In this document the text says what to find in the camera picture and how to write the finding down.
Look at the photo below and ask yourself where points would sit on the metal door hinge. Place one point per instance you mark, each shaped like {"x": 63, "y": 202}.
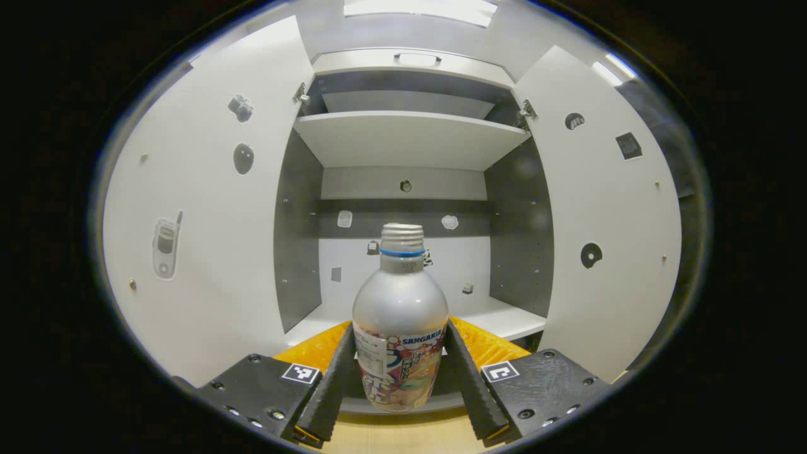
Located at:
{"x": 301, "y": 94}
{"x": 526, "y": 111}

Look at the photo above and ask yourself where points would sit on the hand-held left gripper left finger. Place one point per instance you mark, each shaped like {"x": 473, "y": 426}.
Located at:
{"x": 331, "y": 391}

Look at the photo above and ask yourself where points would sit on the silver bottle with printed label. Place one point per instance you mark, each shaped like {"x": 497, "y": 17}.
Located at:
{"x": 400, "y": 302}

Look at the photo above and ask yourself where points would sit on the grey cabinet door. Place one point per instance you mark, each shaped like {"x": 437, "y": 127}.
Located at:
{"x": 208, "y": 252}
{"x": 611, "y": 208}

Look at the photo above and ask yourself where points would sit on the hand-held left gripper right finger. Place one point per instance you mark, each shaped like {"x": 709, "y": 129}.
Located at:
{"x": 473, "y": 391}

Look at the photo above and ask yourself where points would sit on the small ceiling light panel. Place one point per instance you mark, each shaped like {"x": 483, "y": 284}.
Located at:
{"x": 615, "y": 69}

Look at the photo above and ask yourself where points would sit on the large ceiling light panel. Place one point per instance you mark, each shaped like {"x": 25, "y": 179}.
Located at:
{"x": 416, "y": 9}

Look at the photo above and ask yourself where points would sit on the grey cabinet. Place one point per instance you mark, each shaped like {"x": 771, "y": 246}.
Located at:
{"x": 296, "y": 239}

